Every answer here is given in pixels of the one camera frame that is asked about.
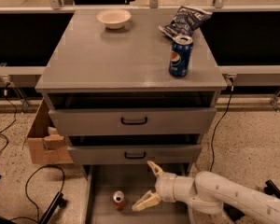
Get black right cable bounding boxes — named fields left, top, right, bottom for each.
left=208, top=76, right=235, bottom=173

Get blue chip bag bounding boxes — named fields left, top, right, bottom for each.
left=159, top=6, right=212, bottom=39

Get black floor cable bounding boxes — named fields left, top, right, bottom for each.
left=9, top=164, right=66, bottom=223

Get black stand leg right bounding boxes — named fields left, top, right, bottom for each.
left=264, top=180, right=280, bottom=199

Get grey drawer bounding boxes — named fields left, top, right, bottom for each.
left=49, top=108, right=216, bottom=136
left=82, top=164, right=191, bottom=224
left=67, top=145, right=202, bottom=165

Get black chair base leg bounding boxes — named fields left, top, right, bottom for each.
left=38, top=191, right=67, bottom=224

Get blue pepsi can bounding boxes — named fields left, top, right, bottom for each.
left=169, top=35, right=193, bottom=77

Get grey bottom drawer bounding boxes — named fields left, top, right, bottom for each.
left=82, top=164, right=191, bottom=224

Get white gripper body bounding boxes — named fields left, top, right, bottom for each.
left=155, top=173, right=177, bottom=203

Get white bowl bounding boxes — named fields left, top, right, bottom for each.
left=97, top=9, right=131, bottom=30

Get grey middle drawer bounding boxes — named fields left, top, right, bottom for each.
left=67, top=145, right=202, bottom=165

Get red coke can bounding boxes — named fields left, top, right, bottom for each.
left=112, top=190, right=126, bottom=211

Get brown cardboard box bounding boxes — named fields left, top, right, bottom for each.
left=27, top=100, right=73, bottom=164

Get black power adapter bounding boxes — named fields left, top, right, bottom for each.
left=224, top=203, right=245, bottom=222

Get black left wall cable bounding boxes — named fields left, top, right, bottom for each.
left=0, top=83, right=19, bottom=161

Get grey top drawer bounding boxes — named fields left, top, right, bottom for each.
left=49, top=108, right=216, bottom=136

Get grey drawer cabinet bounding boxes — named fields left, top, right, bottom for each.
left=35, top=8, right=228, bottom=224

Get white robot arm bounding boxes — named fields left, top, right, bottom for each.
left=132, top=161, right=280, bottom=224

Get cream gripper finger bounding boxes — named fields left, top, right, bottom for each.
left=147, top=161, right=163, bottom=178
left=132, top=190, right=161, bottom=212

